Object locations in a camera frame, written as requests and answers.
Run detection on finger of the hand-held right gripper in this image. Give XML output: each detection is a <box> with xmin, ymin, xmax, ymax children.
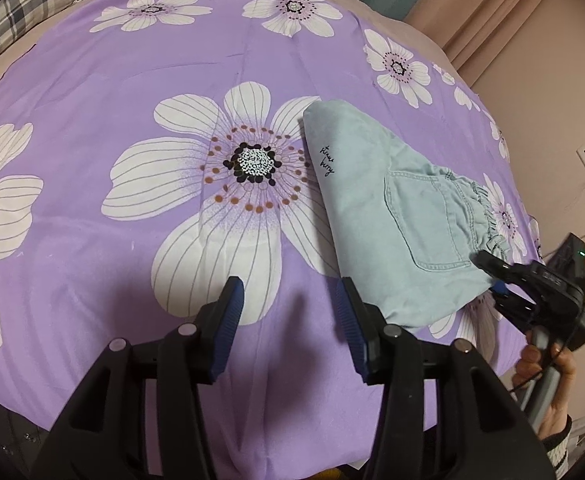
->
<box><xmin>491</xmin><ymin>282</ymin><xmax>537</xmax><ymax>335</ymax></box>
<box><xmin>474</xmin><ymin>250</ymin><xmax>539</xmax><ymax>287</ymax></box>

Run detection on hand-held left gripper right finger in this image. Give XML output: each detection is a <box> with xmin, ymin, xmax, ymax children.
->
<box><xmin>336</xmin><ymin>277</ymin><xmax>558</xmax><ymax>480</ymax></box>

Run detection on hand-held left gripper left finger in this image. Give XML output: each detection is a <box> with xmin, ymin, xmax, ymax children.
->
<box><xmin>47</xmin><ymin>276</ymin><xmax>246</xmax><ymax>480</ymax></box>

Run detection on light blue strawberry pants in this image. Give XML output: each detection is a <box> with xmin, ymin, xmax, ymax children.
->
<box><xmin>303</xmin><ymin>100</ymin><xmax>514</xmax><ymax>332</ymax></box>

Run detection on person's right forearm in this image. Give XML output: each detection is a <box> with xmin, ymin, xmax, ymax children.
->
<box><xmin>541</xmin><ymin>414</ymin><xmax>574</xmax><ymax>480</ymax></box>

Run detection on person's right hand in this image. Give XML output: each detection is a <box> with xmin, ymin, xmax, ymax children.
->
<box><xmin>513</xmin><ymin>344</ymin><xmax>577</xmax><ymax>440</ymax></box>

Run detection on pink curtain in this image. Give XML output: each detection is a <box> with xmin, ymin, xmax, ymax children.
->
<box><xmin>403</xmin><ymin>0</ymin><xmax>567</xmax><ymax>90</ymax></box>

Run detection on purple floral bed sheet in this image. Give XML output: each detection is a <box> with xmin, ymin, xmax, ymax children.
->
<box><xmin>0</xmin><ymin>0</ymin><xmax>546</xmax><ymax>472</ymax></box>

